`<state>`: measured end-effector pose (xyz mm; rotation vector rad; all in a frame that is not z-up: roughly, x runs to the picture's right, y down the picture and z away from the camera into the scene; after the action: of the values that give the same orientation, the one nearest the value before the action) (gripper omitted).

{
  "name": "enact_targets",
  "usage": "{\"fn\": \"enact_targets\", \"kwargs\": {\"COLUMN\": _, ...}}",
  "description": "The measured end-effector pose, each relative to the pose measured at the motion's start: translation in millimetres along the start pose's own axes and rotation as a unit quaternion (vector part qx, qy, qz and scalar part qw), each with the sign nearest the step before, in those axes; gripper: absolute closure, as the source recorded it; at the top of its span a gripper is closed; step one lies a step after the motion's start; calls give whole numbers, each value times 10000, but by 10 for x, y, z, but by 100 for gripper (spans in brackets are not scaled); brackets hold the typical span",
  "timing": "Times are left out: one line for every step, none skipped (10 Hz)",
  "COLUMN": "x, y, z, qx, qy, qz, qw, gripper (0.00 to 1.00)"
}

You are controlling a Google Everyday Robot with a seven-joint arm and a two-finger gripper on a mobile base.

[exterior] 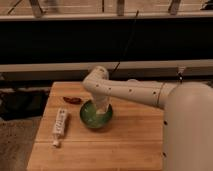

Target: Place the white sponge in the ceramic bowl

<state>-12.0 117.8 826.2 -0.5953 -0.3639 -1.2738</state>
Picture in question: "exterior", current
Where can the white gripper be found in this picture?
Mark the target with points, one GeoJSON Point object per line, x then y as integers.
{"type": "Point", "coordinates": [101, 103]}

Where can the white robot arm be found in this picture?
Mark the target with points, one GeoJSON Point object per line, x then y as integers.
{"type": "Point", "coordinates": [187, 121]}

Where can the green ceramic bowl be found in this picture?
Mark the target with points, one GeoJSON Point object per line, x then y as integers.
{"type": "Point", "coordinates": [91, 119]}

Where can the red chili pepper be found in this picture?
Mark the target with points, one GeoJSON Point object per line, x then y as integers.
{"type": "Point", "coordinates": [72, 100]}

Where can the white tube with label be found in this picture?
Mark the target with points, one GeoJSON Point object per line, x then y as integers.
{"type": "Point", "coordinates": [59, 126]}

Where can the wooden table board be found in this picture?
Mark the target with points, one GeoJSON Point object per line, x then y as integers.
{"type": "Point", "coordinates": [132, 141]}

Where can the grey metal rail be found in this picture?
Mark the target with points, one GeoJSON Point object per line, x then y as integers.
{"type": "Point", "coordinates": [108, 16]}

